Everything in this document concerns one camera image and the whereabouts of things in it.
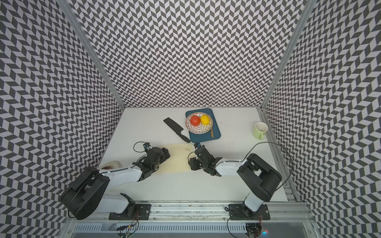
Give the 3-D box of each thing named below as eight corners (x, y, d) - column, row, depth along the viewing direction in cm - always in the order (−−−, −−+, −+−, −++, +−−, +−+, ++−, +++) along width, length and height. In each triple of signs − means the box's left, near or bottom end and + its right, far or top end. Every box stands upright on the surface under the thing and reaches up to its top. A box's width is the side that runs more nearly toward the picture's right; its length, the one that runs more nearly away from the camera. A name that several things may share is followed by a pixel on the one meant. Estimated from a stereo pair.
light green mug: (248, 141, 102) (253, 132, 94) (253, 129, 109) (257, 120, 100) (259, 145, 100) (265, 137, 91) (263, 133, 106) (269, 124, 98)
